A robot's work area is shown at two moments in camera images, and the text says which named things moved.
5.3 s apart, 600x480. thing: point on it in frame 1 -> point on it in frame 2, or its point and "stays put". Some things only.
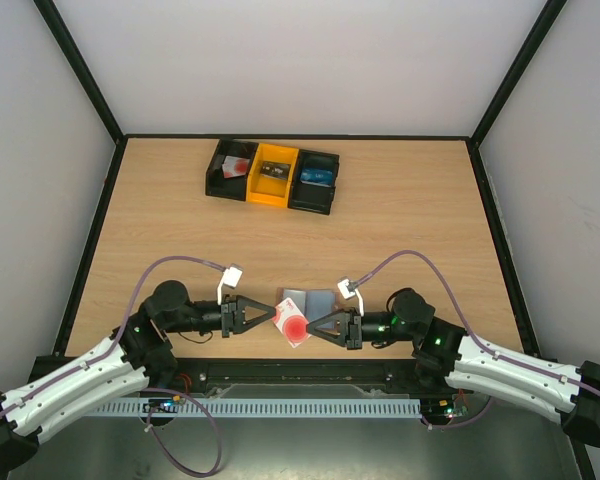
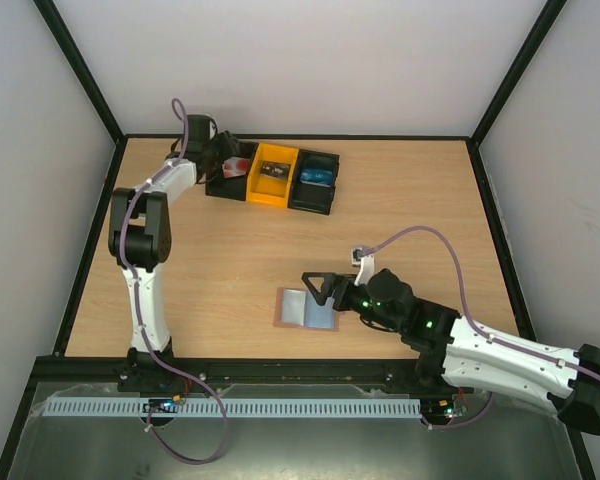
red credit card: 291,322 -> 235,167
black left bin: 226,176 stays put
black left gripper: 236,322 -> 230,147
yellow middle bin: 270,190 stays put
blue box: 316,176 stays put
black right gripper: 353,328 -> 338,291
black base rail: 296,377 stays put
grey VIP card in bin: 275,170 stays put
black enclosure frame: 121,142 stays put
